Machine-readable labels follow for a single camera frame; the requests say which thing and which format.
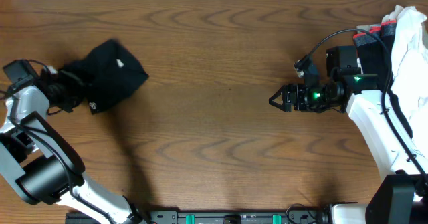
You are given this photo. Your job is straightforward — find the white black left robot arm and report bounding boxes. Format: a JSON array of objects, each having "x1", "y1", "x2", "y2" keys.
[{"x1": 1, "y1": 70, "x2": 150, "y2": 223}]

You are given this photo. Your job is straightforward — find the white crumpled garment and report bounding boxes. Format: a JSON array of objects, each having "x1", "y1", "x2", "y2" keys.
[{"x1": 366, "y1": 5, "x2": 427, "y2": 156}]

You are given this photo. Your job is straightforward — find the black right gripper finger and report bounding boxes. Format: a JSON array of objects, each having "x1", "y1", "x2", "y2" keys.
[
  {"x1": 269, "y1": 99, "x2": 291, "y2": 112},
  {"x1": 269, "y1": 85, "x2": 288, "y2": 101}
]

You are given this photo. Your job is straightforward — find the black t-shirt white logo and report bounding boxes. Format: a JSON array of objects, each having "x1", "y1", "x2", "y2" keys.
[{"x1": 58, "y1": 39, "x2": 149, "y2": 114}]

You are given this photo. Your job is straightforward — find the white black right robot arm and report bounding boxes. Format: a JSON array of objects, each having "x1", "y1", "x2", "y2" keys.
[{"x1": 269, "y1": 74, "x2": 427, "y2": 223}]

